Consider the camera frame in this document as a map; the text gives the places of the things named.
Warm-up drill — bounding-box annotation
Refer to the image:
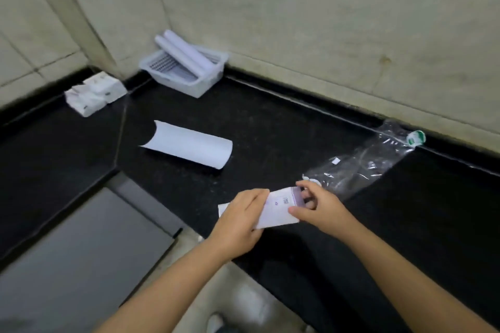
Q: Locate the white tissue pack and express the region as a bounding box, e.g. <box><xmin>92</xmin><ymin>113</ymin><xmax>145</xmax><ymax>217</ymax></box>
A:
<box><xmin>64</xmin><ymin>84</ymin><xmax>108</xmax><ymax>118</ymax></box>
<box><xmin>83</xmin><ymin>71</ymin><xmax>129</xmax><ymax>104</ymax></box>

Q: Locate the person's white shoe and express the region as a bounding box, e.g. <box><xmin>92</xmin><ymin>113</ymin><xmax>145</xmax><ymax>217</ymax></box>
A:
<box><xmin>206</xmin><ymin>313</ymin><xmax>226</xmax><ymax>333</ymax></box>

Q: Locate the person's left forearm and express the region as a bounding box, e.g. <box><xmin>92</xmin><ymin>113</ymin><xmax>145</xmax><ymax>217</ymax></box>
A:
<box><xmin>94</xmin><ymin>236</ymin><xmax>232</xmax><ymax>333</ymax></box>

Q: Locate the person's right hand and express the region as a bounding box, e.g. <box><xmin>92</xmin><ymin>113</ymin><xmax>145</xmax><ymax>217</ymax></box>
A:
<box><xmin>288</xmin><ymin>180</ymin><xmax>354</xmax><ymax>238</ymax></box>

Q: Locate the white paper packet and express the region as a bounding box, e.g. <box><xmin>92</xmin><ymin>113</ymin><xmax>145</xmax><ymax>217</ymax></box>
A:
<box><xmin>217</xmin><ymin>187</ymin><xmax>304</xmax><ymax>230</ymax></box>

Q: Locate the person's right forearm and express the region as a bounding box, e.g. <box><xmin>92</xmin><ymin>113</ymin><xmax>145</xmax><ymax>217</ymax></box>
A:
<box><xmin>339</xmin><ymin>220</ymin><xmax>500</xmax><ymax>333</ymax></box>

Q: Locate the white plastic basket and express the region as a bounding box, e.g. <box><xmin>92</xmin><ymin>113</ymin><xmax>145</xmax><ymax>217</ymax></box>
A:
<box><xmin>139</xmin><ymin>45</ymin><xmax>230</xmax><ymax>99</ymax></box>

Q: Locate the curled white paper sheet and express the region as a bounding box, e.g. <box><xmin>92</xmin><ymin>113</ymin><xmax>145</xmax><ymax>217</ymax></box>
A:
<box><xmin>139</xmin><ymin>120</ymin><xmax>234</xmax><ymax>170</ymax></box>

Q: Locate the clear plastic bag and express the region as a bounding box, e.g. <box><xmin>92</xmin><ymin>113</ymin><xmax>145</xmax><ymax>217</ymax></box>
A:
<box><xmin>302</xmin><ymin>119</ymin><xmax>427</xmax><ymax>201</ymax></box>

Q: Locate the white paper roll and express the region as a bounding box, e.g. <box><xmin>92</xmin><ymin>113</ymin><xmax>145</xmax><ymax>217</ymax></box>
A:
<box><xmin>163</xmin><ymin>29</ymin><xmax>216</xmax><ymax>72</ymax></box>
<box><xmin>154</xmin><ymin>35</ymin><xmax>208</xmax><ymax>79</ymax></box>

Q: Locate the person's left hand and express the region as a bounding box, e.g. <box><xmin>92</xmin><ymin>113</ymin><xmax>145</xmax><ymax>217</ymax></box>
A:
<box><xmin>206</xmin><ymin>188</ymin><xmax>271</xmax><ymax>263</ymax></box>

